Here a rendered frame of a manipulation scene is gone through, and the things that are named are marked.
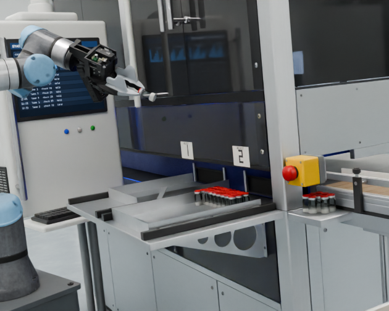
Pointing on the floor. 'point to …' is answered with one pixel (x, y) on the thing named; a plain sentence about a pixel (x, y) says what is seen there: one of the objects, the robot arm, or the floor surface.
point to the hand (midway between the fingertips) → (137, 92)
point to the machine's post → (283, 150)
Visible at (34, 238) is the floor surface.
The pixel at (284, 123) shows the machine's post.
